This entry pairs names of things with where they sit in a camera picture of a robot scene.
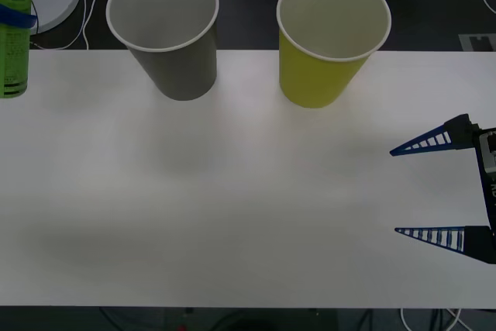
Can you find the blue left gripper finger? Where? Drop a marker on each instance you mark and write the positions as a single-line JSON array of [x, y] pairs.
[[19, 19]]

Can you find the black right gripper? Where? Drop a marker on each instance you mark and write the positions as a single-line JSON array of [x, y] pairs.
[[491, 199]]

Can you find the green bottle with black cap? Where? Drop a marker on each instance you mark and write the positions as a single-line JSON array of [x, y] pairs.
[[13, 59]]

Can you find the grey floor plate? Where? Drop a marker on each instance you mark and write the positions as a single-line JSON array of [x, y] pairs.
[[465, 42]]

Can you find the grey plastic bin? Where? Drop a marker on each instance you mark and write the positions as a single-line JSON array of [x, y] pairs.
[[182, 75]]

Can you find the yellow-green plastic bin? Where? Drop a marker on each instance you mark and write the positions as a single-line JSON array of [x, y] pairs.
[[310, 83]]

